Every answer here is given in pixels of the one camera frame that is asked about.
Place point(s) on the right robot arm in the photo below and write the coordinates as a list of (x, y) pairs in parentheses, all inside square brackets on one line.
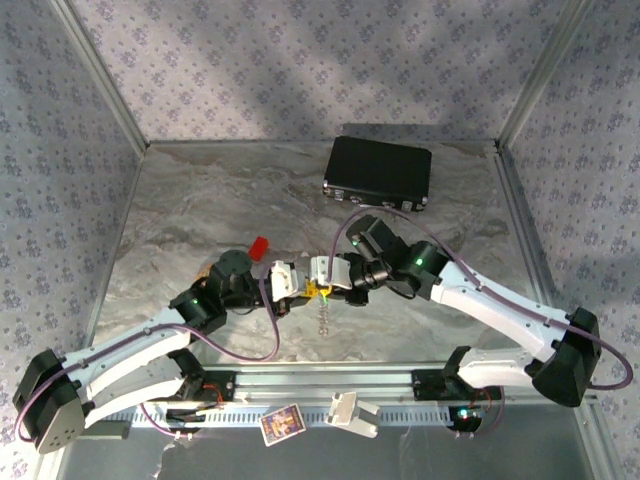
[(500, 320)]

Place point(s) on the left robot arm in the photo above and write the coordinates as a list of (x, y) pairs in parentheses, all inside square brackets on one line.
[(135, 355)]

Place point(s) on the red block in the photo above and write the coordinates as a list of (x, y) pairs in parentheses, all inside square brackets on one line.
[(259, 248)]

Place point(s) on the black briefcase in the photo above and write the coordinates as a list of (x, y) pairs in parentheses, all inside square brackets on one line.
[(377, 170)]

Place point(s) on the colourful playing card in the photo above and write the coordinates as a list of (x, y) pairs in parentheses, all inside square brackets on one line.
[(282, 425)]

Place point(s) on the circuit board with LED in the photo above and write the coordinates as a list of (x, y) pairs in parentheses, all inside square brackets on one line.
[(465, 415)]

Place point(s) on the dark grey bar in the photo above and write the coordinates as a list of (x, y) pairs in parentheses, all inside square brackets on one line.
[(112, 430)]

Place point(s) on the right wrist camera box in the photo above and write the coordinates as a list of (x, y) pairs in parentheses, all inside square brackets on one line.
[(340, 272)]

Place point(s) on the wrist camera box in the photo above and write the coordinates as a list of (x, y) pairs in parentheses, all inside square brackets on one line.
[(285, 280), (340, 272)]

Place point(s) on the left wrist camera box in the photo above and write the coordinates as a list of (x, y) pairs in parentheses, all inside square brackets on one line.
[(285, 280)]

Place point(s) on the wide aluminium base rail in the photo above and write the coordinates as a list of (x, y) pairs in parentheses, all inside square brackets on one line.
[(325, 385)]

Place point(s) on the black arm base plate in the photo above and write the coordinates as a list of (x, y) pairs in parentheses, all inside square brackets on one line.
[(227, 389), (425, 385)]

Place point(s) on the aluminium frame rail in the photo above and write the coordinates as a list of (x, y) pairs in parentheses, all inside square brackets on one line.
[(525, 235), (128, 200), (300, 144)]

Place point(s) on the white plastic bracket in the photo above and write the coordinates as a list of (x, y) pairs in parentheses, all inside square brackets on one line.
[(350, 410)]

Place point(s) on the aluminium frame post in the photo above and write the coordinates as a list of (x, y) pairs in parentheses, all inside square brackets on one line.
[(545, 70), (101, 75)]

